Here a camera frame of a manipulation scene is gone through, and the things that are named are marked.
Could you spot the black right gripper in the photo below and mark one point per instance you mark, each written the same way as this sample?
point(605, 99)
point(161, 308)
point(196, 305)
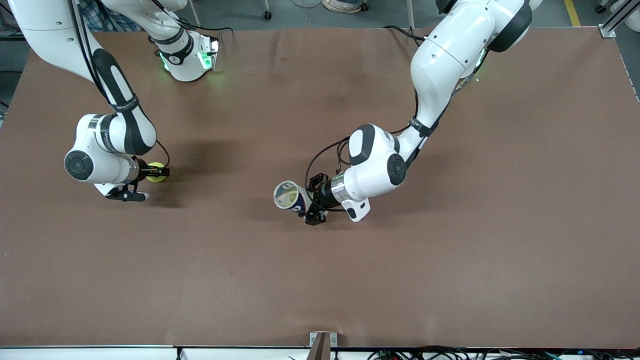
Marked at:
point(143, 170)

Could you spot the beige sneaker shoe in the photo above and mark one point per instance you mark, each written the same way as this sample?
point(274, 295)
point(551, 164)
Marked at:
point(342, 5)

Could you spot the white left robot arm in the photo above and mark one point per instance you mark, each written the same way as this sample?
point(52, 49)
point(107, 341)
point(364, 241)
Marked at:
point(445, 60)

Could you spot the yellow floor tape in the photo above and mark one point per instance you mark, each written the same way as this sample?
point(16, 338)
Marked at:
point(573, 12)

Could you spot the grey metal pole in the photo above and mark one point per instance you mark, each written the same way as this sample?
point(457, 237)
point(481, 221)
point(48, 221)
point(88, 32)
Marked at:
point(411, 12)

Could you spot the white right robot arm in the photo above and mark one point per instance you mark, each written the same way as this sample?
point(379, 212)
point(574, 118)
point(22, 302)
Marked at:
point(107, 167)

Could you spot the clear plastic tennis ball can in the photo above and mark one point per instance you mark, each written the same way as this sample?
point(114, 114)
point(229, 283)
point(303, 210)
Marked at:
point(301, 203)

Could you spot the blue plaid shirt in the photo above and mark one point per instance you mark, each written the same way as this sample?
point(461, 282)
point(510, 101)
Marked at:
point(107, 17)

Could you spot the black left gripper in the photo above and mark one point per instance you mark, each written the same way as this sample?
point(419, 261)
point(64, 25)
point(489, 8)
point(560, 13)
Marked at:
point(324, 196)

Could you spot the black caster wheel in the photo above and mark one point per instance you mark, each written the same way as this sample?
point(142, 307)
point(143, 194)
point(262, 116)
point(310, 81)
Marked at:
point(600, 8)
point(268, 12)

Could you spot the grey metal table bracket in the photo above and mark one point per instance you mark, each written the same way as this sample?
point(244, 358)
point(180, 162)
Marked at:
point(313, 340)

